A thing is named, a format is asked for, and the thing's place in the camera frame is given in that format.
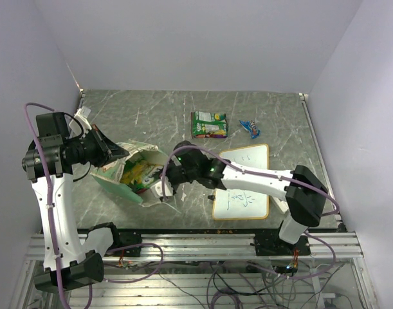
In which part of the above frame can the blue M&M's packet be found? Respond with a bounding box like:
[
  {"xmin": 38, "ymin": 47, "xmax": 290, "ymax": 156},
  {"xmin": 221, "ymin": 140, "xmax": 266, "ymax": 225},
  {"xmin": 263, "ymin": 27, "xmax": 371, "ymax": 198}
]
[{"xmin": 239, "ymin": 120, "xmax": 260, "ymax": 139}]

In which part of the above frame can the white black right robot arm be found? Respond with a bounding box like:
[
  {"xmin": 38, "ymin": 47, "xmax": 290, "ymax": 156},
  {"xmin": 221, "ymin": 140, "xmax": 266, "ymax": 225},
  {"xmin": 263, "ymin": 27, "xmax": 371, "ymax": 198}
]
[{"xmin": 156, "ymin": 140, "xmax": 329, "ymax": 255}]

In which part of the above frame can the white whiteboard eraser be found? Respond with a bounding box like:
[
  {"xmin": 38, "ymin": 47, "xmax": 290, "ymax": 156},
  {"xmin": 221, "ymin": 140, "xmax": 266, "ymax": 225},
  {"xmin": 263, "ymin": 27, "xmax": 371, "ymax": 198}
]
[{"xmin": 270, "ymin": 196, "xmax": 289, "ymax": 214}]

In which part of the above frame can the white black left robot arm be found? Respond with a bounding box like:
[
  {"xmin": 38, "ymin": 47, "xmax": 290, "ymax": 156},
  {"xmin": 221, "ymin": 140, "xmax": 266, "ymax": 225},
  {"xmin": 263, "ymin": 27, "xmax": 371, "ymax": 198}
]
[{"xmin": 22, "ymin": 111, "xmax": 129, "ymax": 293}]

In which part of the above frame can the yellow framed whiteboard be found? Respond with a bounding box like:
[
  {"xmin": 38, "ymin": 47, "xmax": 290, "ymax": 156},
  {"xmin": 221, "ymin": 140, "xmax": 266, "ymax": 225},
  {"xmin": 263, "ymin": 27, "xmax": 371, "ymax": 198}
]
[{"xmin": 212, "ymin": 144, "xmax": 270, "ymax": 221}]

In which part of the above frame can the green snack packet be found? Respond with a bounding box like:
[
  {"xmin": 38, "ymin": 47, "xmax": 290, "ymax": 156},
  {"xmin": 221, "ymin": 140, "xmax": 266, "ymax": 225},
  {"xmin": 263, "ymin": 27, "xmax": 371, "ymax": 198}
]
[{"xmin": 190, "ymin": 111, "xmax": 228, "ymax": 138}]

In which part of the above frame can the green white paper bag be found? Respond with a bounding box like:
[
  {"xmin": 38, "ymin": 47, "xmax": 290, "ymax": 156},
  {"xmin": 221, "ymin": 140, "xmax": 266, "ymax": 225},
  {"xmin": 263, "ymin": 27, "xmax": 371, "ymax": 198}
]
[{"xmin": 90, "ymin": 140, "xmax": 174, "ymax": 207}]

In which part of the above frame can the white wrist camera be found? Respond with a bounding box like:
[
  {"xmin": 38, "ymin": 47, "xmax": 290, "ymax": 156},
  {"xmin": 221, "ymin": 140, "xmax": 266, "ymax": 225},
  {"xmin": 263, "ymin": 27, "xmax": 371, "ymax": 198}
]
[
  {"xmin": 151, "ymin": 180, "xmax": 174, "ymax": 201},
  {"xmin": 69, "ymin": 106, "xmax": 91, "ymax": 136}
]

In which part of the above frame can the green yellow chips bag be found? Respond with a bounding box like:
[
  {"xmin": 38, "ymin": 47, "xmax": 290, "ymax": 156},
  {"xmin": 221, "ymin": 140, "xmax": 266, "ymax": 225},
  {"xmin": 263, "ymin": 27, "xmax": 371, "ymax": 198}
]
[{"xmin": 120, "ymin": 154, "xmax": 163, "ymax": 194}]

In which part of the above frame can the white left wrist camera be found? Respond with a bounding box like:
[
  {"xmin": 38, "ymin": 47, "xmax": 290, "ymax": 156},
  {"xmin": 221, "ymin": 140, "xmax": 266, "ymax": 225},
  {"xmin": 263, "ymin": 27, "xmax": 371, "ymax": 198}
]
[{"xmin": 69, "ymin": 106, "xmax": 91, "ymax": 136}]

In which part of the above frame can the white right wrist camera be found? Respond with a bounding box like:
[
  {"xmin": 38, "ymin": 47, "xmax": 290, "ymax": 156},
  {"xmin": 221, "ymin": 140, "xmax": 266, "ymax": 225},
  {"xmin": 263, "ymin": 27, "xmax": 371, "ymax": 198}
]
[{"xmin": 151, "ymin": 180, "xmax": 174, "ymax": 201}]

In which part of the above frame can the aluminium mounting rail frame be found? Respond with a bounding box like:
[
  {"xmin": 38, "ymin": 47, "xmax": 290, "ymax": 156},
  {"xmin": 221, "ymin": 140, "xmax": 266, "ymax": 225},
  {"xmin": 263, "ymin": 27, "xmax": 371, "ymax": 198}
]
[{"xmin": 11, "ymin": 230, "xmax": 379, "ymax": 308}]

